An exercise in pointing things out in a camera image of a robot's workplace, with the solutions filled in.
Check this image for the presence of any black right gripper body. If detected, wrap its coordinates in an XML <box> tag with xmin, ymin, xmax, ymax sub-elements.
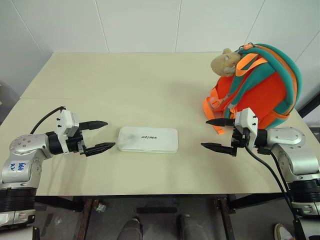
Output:
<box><xmin>230</xmin><ymin>124</ymin><xmax>251</xmax><ymax>158</ymax></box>

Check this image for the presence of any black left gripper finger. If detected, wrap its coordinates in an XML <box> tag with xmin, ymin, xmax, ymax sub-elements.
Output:
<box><xmin>79</xmin><ymin>120</ymin><xmax>109</xmax><ymax>131</ymax></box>
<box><xmin>83</xmin><ymin>141</ymin><xmax>117</xmax><ymax>157</ymax></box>

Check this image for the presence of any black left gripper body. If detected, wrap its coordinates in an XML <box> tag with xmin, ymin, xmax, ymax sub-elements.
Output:
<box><xmin>65</xmin><ymin>129</ymin><xmax>89</xmax><ymax>157</ymax></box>

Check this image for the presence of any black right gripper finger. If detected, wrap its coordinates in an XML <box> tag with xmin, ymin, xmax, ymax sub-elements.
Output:
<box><xmin>205</xmin><ymin>118</ymin><xmax>237</xmax><ymax>127</ymax></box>
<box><xmin>200</xmin><ymin>142</ymin><xmax>238</xmax><ymax>158</ymax></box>

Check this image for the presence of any white rectangular case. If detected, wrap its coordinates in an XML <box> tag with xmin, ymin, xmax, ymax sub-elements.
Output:
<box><xmin>117</xmin><ymin>126</ymin><xmax>180</xmax><ymax>154</ymax></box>

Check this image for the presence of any orange and teal backpack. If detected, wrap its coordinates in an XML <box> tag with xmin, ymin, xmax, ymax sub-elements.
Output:
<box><xmin>201</xmin><ymin>42</ymin><xmax>304</xmax><ymax>136</ymax></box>

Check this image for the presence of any beige plush toy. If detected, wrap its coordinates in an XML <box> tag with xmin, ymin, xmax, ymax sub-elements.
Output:
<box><xmin>210</xmin><ymin>47</ymin><xmax>242</xmax><ymax>77</ymax></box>

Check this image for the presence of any rusty metal table leg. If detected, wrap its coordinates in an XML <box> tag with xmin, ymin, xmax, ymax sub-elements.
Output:
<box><xmin>75</xmin><ymin>198</ymin><xmax>99</xmax><ymax>240</ymax></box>
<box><xmin>216</xmin><ymin>198</ymin><xmax>236</xmax><ymax>240</ymax></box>

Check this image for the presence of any black metal stand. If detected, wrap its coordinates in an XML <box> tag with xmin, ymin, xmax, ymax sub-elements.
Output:
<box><xmin>297</xmin><ymin>91</ymin><xmax>320</xmax><ymax>119</ymax></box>

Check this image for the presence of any dark rounded shape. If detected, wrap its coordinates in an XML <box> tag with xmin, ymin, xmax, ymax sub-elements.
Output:
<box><xmin>176</xmin><ymin>214</ymin><xmax>209</xmax><ymax>240</ymax></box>
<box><xmin>116</xmin><ymin>216</ymin><xmax>144</xmax><ymax>240</ymax></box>

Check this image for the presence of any white shoe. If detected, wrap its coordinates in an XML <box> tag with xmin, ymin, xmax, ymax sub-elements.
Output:
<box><xmin>273</xmin><ymin>222</ymin><xmax>295</xmax><ymax>240</ymax></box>

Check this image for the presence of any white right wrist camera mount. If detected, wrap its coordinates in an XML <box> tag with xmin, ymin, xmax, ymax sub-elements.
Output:
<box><xmin>234</xmin><ymin>107</ymin><xmax>259</xmax><ymax>149</ymax></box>

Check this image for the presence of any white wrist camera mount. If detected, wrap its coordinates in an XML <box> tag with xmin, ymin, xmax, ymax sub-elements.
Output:
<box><xmin>55</xmin><ymin>109</ymin><xmax>81</xmax><ymax>138</ymax></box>
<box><xmin>234</xmin><ymin>107</ymin><xmax>259</xmax><ymax>149</ymax></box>

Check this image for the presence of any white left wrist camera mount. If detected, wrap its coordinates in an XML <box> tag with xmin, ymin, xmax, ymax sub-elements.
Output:
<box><xmin>55</xmin><ymin>109</ymin><xmax>81</xmax><ymax>138</ymax></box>

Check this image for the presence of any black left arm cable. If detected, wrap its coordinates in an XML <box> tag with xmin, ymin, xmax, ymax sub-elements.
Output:
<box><xmin>29</xmin><ymin>106</ymin><xmax>67</xmax><ymax>135</ymax></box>

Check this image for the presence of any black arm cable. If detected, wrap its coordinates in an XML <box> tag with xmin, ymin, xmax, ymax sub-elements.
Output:
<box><xmin>29</xmin><ymin>106</ymin><xmax>67</xmax><ymax>135</ymax></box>
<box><xmin>244</xmin><ymin>144</ymin><xmax>301</xmax><ymax>222</ymax></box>

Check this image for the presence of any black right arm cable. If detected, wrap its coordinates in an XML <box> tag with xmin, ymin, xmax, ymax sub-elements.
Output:
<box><xmin>244</xmin><ymin>144</ymin><xmax>301</xmax><ymax>222</ymax></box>

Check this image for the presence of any black table frame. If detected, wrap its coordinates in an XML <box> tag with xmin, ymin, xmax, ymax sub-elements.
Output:
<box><xmin>34</xmin><ymin>192</ymin><xmax>293</xmax><ymax>214</ymax></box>

